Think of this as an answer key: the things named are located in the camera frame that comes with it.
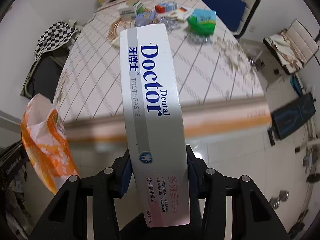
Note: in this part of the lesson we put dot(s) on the green blue rice bag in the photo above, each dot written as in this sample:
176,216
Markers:
202,22

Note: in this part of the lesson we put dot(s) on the checkered black white cloth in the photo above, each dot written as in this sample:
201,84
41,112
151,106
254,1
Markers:
57,35

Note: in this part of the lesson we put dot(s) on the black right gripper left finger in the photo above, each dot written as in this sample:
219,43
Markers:
66,215

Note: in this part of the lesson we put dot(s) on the red blue small box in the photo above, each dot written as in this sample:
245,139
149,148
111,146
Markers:
165,7

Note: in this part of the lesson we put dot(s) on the orange white plastic bag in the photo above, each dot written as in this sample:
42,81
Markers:
46,144

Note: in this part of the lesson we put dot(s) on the silver dumbbell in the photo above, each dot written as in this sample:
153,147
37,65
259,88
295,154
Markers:
275,201

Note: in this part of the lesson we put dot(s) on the blue patterned small box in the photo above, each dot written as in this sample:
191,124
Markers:
144,18

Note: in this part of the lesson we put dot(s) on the white green medicine box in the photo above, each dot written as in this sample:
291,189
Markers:
130,8

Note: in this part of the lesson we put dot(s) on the black blue weight bench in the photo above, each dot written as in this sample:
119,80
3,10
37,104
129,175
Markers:
289,118

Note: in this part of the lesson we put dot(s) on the white box with striped flag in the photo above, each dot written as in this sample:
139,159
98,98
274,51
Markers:
183,13

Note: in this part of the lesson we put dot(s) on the white Doctor toothpaste box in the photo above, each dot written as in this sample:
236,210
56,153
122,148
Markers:
154,125

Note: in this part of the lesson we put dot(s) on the chair with beige cloth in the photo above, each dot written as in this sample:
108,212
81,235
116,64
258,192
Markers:
293,47

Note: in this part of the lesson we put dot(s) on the dark folding chair left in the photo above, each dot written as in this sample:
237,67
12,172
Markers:
44,75

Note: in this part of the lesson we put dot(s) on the patterned tablecloth dining table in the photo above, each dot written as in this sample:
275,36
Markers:
219,90

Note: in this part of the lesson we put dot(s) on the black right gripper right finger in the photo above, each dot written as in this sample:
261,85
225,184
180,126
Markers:
252,215

